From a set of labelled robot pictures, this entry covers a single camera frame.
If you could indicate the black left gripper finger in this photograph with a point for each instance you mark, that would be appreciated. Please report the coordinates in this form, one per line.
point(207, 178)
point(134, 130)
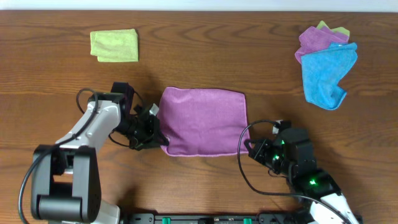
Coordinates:
point(152, 143)
point(159, 137)

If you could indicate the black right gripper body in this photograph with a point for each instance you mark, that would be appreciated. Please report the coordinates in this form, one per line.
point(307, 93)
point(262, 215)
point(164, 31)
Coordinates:
point(269, 155)

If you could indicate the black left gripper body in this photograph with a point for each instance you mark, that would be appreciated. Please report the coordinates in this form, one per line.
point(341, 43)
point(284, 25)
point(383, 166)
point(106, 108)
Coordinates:
point(141, 130)

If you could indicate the purple cloth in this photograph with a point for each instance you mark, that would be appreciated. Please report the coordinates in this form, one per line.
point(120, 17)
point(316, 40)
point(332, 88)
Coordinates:
point(200, 122)
point(314, 40)

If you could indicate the folded green cloth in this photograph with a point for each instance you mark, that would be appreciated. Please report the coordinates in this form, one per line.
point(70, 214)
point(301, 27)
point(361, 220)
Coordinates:
point(114, 46)

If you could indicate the blue cloth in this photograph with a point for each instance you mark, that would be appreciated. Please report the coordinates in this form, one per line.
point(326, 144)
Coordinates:
point(323, 70)

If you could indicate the light green cloth in pile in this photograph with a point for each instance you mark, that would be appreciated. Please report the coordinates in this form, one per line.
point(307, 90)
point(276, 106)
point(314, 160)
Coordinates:
point(323, 26)

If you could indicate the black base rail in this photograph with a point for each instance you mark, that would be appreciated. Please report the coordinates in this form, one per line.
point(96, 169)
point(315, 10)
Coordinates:
point(262, 218)

